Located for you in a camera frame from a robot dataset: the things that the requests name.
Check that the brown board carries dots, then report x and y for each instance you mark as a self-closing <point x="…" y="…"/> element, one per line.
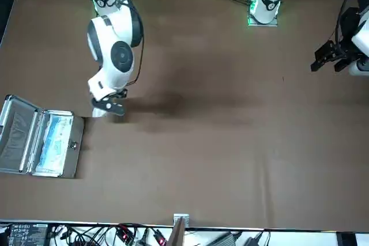
<point x="177" y="234"/>

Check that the black labelled power adapter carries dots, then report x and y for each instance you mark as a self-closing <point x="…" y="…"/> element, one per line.
<point x="26" y="234"/>

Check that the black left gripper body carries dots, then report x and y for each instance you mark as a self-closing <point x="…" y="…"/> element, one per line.
<point x="348" y="51"/>

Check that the black plug with red light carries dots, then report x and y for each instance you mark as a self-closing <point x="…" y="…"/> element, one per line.
<point x="124" y="233"/>
<point x="160" y="237"/>

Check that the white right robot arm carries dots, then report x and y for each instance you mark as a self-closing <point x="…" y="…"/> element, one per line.
<point x="112" y="30"/>

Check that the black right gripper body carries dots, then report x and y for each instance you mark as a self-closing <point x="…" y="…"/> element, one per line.
<point x="106" y="96"/>

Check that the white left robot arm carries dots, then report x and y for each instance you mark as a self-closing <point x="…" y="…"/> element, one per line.
<point x="269" y="1"/>

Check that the white bandage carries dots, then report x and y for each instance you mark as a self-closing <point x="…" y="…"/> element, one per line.
<point x="99" y="113"/>

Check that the small black power adapter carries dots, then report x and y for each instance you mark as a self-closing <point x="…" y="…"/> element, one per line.
<point x="255" y="241"/>

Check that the black box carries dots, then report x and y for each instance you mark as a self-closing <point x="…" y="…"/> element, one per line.
<point x="346" y="240"/>

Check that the grey power adapter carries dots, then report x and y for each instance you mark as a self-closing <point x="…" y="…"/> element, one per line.
<point x="225" y="240"/>

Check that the blue white mask packet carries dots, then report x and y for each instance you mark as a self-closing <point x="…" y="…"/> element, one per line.
<point x="54" y="142"/>

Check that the aluminium medical kit case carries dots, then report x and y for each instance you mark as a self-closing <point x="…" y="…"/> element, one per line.
<point x="17" y="130"/>

